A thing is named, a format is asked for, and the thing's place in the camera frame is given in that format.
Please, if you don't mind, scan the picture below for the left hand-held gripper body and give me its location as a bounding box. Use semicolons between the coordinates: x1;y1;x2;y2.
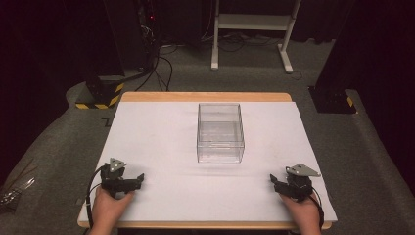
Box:
99;158;138;200

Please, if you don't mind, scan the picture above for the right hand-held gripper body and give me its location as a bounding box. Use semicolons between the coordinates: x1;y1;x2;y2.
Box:
275;163;322;203

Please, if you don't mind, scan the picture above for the person's left hand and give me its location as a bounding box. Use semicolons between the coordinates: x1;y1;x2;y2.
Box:
88;187;136;235

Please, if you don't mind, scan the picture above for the person's right hand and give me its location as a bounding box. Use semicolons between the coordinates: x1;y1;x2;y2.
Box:
279;191;323;235

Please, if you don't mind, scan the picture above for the white table mat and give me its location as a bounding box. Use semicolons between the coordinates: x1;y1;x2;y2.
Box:
77;101;339;224

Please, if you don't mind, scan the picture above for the clear plastic box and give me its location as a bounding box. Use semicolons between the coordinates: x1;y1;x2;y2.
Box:
196;102;246;165

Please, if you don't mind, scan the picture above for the black stand with striped base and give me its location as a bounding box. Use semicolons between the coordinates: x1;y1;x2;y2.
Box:
74;0;126;111

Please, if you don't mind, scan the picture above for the black stand base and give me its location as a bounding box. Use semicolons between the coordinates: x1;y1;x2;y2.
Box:
307;85;357;115

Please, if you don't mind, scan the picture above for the clear plastic bag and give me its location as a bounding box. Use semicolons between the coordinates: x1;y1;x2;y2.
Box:
0;158;37;211

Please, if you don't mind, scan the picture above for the wooden table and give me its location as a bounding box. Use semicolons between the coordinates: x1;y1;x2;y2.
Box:
76;91;339;231

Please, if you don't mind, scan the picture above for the black computer tower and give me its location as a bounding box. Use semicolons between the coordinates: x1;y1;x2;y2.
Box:
134;0;161;71

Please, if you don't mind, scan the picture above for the white metal stand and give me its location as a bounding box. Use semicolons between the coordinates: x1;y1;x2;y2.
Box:
210;0;302;74

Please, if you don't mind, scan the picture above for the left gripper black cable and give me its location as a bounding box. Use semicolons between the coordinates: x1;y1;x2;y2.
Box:
84;164;108;229

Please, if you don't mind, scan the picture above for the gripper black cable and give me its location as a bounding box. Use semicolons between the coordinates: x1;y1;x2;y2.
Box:
84;164;108;229
307;187;326;230

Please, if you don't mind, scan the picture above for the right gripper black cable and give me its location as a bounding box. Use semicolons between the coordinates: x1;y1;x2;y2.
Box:
307;187;326;230

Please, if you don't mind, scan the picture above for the black floor cable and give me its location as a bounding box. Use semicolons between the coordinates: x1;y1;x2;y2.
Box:
134;48;161;93
153;55;174;93

